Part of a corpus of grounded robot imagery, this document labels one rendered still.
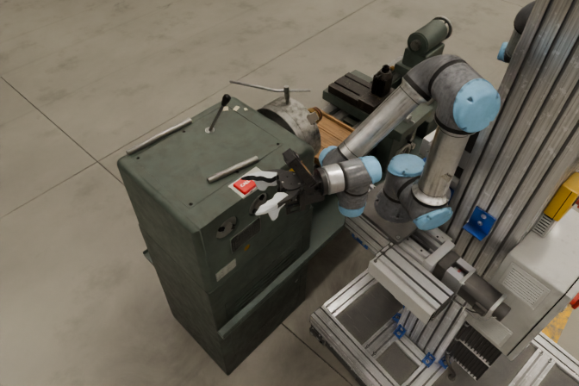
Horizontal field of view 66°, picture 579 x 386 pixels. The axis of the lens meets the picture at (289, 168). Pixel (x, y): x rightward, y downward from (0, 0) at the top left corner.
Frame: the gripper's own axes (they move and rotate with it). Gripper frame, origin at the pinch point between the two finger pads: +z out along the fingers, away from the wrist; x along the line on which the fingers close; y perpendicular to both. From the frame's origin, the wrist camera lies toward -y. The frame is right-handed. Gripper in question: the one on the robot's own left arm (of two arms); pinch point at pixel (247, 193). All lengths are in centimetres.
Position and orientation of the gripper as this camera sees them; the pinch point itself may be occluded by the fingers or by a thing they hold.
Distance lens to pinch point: 109.2
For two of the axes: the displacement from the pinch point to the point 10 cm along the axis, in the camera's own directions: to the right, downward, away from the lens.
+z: -9.5, 2.2, -2.3
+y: 0.3, 7.8, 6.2
